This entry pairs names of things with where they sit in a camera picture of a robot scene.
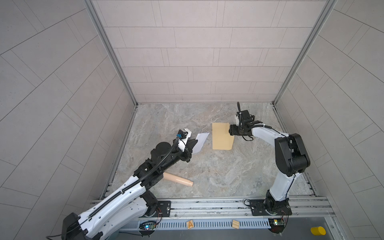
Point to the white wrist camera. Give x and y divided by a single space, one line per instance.
239 119
183 136

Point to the aluminium corner post left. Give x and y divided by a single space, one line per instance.
106 43

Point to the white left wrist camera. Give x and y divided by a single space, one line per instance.
183 136

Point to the white letter blue border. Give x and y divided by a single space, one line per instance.
201 138

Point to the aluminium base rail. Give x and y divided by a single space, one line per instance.
218 213

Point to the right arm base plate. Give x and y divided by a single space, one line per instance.
258 207

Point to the aluminium corner post right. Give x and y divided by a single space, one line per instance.
324 14

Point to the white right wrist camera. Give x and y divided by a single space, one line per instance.
239 119

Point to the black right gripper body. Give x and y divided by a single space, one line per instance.
241 131

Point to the yellow cylinder object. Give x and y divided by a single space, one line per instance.
318 231

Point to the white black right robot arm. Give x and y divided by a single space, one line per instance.
290 154

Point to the left green circuit board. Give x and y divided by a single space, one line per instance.
147 228

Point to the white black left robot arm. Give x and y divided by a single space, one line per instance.
132 200

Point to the plain wooden block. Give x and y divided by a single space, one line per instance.
235 224

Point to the right green circuit board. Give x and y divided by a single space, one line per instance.
277 225

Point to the wooden letter block A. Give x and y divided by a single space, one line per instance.
190 224

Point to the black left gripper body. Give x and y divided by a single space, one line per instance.
184 155

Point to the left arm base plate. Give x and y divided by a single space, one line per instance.
159 209

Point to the green circuit board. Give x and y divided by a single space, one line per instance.
277 225
147 228

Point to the aluminium corner post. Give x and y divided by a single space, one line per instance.
324 14
106 43

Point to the beige wooden cylinder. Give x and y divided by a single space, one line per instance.
177 179

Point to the yellow paper envelope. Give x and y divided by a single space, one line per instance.
222 140

